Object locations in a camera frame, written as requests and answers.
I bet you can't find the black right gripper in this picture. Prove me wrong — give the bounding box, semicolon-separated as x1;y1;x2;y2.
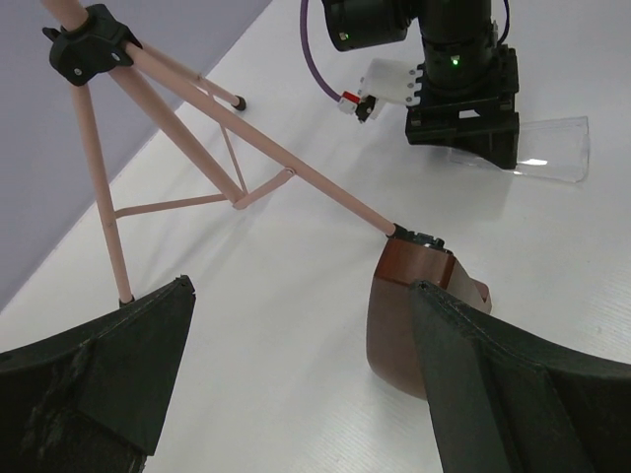
405;44;521;170

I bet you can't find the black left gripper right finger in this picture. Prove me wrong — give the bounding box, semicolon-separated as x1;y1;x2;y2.
409;281;630;472

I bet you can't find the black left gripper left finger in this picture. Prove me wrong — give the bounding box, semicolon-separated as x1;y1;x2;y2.
1;275;196;472

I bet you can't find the clear plastic metronome cover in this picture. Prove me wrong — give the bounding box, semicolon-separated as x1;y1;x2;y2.
448;116;591;183

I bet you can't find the brown wooden metronome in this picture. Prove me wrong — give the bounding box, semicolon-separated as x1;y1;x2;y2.
366;226;492;399

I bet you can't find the pink music stand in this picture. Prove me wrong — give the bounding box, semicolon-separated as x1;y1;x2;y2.
43;1;397;305

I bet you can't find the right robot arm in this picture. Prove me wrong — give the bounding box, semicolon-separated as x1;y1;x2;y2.
322;1;520;170

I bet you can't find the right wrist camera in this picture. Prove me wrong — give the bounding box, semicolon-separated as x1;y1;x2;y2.
337;59;424;123

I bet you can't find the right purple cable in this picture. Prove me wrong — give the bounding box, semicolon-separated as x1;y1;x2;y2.
298;0;346;102

